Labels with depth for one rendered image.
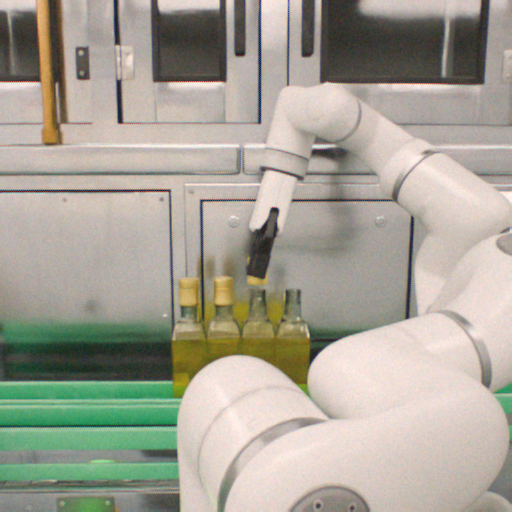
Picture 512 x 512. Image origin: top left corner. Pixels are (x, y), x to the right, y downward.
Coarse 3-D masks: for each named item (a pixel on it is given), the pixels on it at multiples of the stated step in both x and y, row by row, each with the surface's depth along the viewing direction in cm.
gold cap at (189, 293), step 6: (180, 282) 78; (186, 282) 77; (192, 282) 77; (198, 282) 79; (180, 288) 78; (186, 288) 77; (192, 288) 78; (198, 288) 79; (180, 294) 78; (186, 294) 78; (192, 294) 78; (198, 294) 79; (180, 300) 78; (186, 300) 78; (192, 300) 78; (198, 300) 79
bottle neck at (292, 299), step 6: (288, 288) 81; (294, 288) 81; (288, 294) 79; (294, 294) 78; (300, 294) 79; (288, 300) 79; (294, 300) 78; (300, 300) 79; (288, 306) 79; (294, 306) 79; (300, 306) 79; (288, 312) 79; (294, 312) 79; (300, 312) 80; (288, 318) 79; (294, 318) 79
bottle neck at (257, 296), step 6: (252, 288) 81; (258, 288) 81; (252, 294) 79; (258, 294) 79; (264, 294) 79; (252, 300) 79; (258, 300) 79; (264, 300) 79; (252, 306) 79; (258, 306) 79; (264, 306) 79; (252, 312) 79; (258, 312) 79; (264, 312) 80; (252, 318) 79; (258, 318) 79
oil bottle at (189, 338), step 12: (180, 324) 78; (192, 324) 78; (204, 324) 80; (180, 336) 77; (192, 336) 78; (204, 336) 78; (180, 348) 78; (192, 348) 78; (204, 348) 78; (180, 360) 78; (192, 360) 78; (204, 360) 78; (180, 372) 78; (192, 372) 78; (180, 384) 79; (180, 396) 79
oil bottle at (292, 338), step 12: (276, 324) 81; (288, 324) 78; (300, 324) 78; (276, 336) 79; (288, 336) 78; (300, 336) 78; (276, 348) 79; (288, 348) 78; (300, 348) 78; (276, 360) 80; (288, 360) 79; (300, 360) 79; (288, 372) 79; (300, 372) 79; (300, 384) 79
